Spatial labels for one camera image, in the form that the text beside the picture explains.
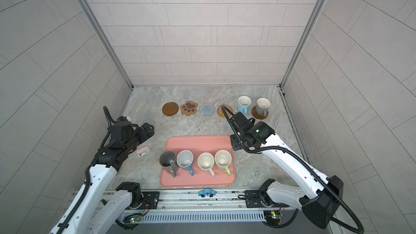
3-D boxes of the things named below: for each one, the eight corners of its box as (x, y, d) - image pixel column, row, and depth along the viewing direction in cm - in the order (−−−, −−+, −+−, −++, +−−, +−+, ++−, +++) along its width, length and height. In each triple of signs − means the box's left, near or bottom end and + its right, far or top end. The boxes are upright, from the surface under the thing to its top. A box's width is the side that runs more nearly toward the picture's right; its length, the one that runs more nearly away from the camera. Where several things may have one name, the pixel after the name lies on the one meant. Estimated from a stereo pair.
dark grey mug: (162, 178, 78) (156, 172, 70) (165, 158, 84) (161, 150, 76) (177, 178, 78) (173, 172, 70) (180, 158, 84) (176, 150, 77)
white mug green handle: (214, 177, 78) (214, 172, 72) (214, 156, 85) (214, 149, 78) (230, 177, 78) (232, 172, 72) (229, 156, 85) (231, 149, 78)
